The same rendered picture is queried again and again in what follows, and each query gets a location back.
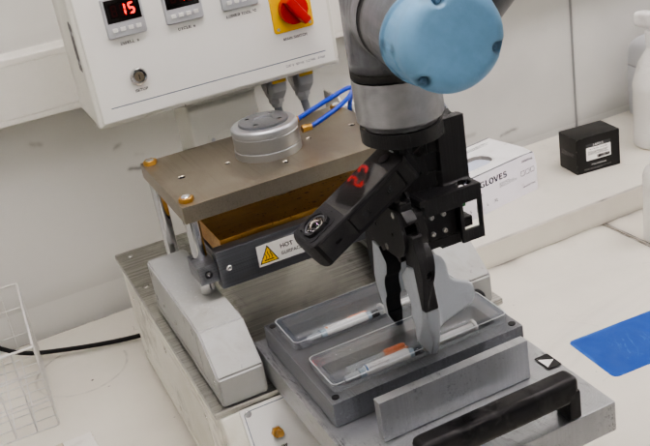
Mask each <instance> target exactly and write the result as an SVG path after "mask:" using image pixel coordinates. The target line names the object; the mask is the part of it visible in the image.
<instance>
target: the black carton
mask: <svg viewBox="0 0 650 446"><path fill-rule="evenodd" d="M558 133H559V149H560V164H561V166H562V167H564V168H566V169H568V170H570V171H571V172H572V173H574V174H576V175H581V174H584V173H587V172H591V171H594V170H598V169H601V168H605V167H608V166H612V165H615V164H620V145H619V128H616V127H614V126H612V125H609V124H608V123H606V122H604V121H601V120H600V121H596V122H593V123H589V124H585V125H582V126H578V127H574V128H571V129H568V130H564V131H561V132H558Z"/></svg>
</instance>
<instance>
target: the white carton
mask: <svg viewBox="0 0 650 446"><path fill-rule="evenodd" d="M466 151H467V160H468V170H469V176H470V177H471V178H473V179H475V180H477V181H479V182H481V193H482V202H483V213H484V215H485V214H487V213H489V212H491V211H493V210H495V209H497V208H499V207H501V206H503V205H505V204H507V203H509V202H511V201H513V200H515V199H517V198H519V197H521V196H524V195H526V194H528V193H531V192H533V191H535V190H537V189H538V177H537V166H536V160H535V156H534V152H532V151H530V150H528V149H525V148H523V147H520V146H517V145H514V144H510V143H506V142H502V141H499V140H495V139H491V138H486V139H483V140H481V141H479V142H476V143H474V144H472V145H469V146H467V147H466ZM463 211H464V212H466V213H468V214H470V215H472V221H473V220H475V219H477V218H478V207H477V199H474V200H471V201H468V202H465V206H463Z"/></svg>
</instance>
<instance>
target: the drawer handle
mask: <svg viewBox="0 0 650 446"><path fill-rule="evenodd" d="M555 410H557V411H559V412H560V413H561V414H563V415H564V416H565V417H566V418H568V419H569V420H570V421H573V420H574V419H577V418H579V417H580V416H581V404H580V391H579V389H577V380H576V378H575V377H574V376H573V375H571V374H570V373H569V372H566V371H560V372H557V373H555V374H552V375H550V376H548V377H546V378H544V379H541V380H539V381H537V382H535V383H532V384H530V385H528V386H526V387H524V388H521V389H519V390H517V391H515V392H513V393H511V394H509V395H507V396H504V397H502V398H500V399H498V400H496V401H492V402H490V403H488V404H485V405H483V406H481V407H479V408H477V409H474V410H472V411H470V412H468V413H465V414H463V415H461V416H459V417H457V418H455V419H453V420H451V421H449V422H446V423H444V424H442V425H440V426H437V427H435V428H433V429H431V430H428V431H425V432H423V433H421V434H418V435H417V436H415V437H414V438H413V442H412V444H413V446H481V445H483V444H485V443H487V442H489V441H491V440H493V439H495V438H497V437H499V436H501V435H503V434H506V433H508V432H510V431H513V430H515V429H517V428H520V427H522V426H524V425H526V424H528V423H530V422H533V421H535V420H537V419H539V418H541V417H543V416H545V415H548V414H549V413H551V412H553V411H555Z"/></svg>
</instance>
